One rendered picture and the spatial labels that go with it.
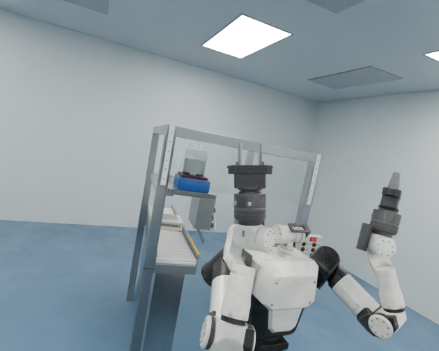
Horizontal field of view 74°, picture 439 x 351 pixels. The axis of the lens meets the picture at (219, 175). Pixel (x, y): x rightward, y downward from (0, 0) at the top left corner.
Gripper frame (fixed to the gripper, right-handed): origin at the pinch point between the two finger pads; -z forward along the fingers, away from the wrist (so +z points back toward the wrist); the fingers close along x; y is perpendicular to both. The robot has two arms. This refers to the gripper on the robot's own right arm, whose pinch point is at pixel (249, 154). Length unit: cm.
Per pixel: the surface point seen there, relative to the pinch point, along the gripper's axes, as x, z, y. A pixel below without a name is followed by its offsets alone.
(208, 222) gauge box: -27, 35, -100
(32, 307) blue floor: -186, 118, -148
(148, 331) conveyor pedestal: -69, 111, -111
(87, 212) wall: -264, 63, -361
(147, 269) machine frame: -60, 61, -84
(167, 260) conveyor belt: -52, 58, -96
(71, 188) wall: -280, 24, -344
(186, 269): -42, 66, -104
